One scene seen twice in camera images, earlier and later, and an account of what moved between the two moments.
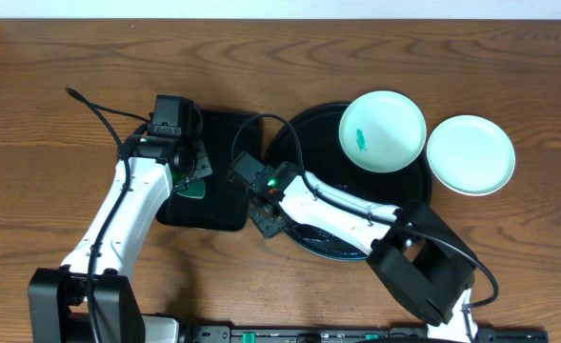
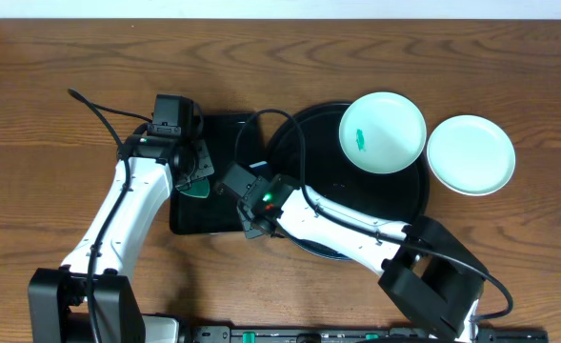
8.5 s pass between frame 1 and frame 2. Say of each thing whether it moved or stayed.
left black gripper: stayed
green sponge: stayed
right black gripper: moved
